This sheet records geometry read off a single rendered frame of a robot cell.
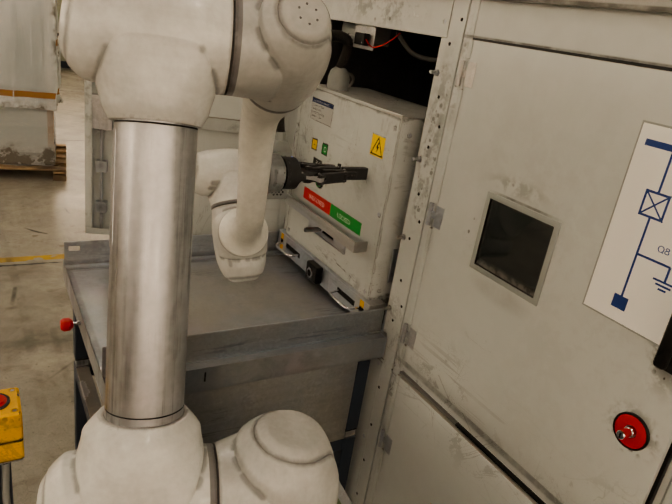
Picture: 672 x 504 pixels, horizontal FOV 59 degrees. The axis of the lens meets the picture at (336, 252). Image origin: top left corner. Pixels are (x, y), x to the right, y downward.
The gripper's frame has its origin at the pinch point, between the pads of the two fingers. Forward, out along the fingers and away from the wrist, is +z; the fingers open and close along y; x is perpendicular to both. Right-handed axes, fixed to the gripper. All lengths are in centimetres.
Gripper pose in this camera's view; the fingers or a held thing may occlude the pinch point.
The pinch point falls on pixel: (354, 173)
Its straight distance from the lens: 148.1
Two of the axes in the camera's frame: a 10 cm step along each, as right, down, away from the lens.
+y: 4.9, 3.8, -7.8
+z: 8.6, -0.6, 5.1
